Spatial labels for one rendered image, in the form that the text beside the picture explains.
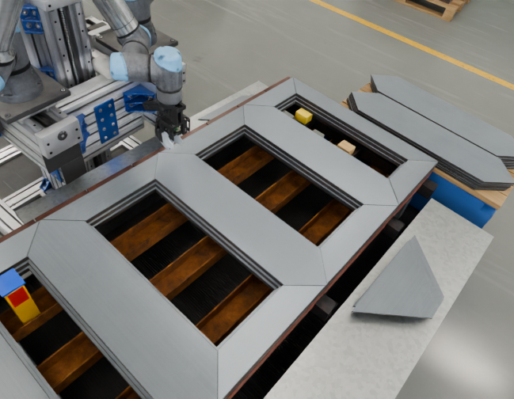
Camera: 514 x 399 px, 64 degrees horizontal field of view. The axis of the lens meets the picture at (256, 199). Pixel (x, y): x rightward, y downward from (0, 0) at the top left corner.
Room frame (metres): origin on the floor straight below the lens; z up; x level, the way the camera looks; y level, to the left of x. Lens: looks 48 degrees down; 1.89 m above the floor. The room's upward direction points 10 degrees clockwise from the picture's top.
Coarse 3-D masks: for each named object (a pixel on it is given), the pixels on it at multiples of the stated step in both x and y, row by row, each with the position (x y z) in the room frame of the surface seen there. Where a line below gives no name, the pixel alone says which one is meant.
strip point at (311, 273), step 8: (312, 256) 0.73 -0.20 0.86; (320, 256) 0.74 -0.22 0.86; (304, 264) 0.70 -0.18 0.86; (312, 264) 0.70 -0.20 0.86; (320, 264) 0.71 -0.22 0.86; (296, 272) 0.67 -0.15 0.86; (304, 272) 0.67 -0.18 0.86; (312, 272) 0.68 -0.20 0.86; (320, 272) 0.68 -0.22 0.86; (288, 280) 0.63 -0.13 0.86; (296, 280) 0.64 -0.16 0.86; (304, 280) 0.64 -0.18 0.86; (312, 280) 0.65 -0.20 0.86; (320, 280) 0.65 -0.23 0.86
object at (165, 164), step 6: (168, 156) 1.04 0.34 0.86; (174, 156) 1.05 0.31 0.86; (180, 156) 1.06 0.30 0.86; (186, 156) 1.06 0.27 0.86; (162, 162) 1.01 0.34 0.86; (168, 162) 1.01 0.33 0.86; (174, 162) 1.02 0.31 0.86; (180, 162) 1.02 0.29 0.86; (156, 168) 0.98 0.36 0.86; (162, 168) 0.98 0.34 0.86; (168, 168) 0.99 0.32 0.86; (156, 174) 0.95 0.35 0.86
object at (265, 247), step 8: (280, 224) 0.83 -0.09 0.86; (264, 232) 0.79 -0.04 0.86; (272, 232) 0.80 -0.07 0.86; (280, 232) 0.80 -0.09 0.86; (288, 232) 0.81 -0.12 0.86; (296, 232) 0.81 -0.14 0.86; (256, 240) 0.75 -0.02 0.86; (264, 240) 0.76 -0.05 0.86; (272, 240) 0.77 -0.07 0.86; (280, 240) 0.77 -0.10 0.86; (288, 240) 0.78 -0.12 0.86; (248, 248) 0.72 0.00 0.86; (256, 248) 0.73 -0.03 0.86; (264, 248) 0.73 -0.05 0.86; (272, 248) 0.74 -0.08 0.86; (280, 248) 0.74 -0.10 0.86; (256, 256) 0.69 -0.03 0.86; (264, 256) 0.70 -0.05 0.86; (272, 256) 0.71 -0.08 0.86; (264, 264) 0.67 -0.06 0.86
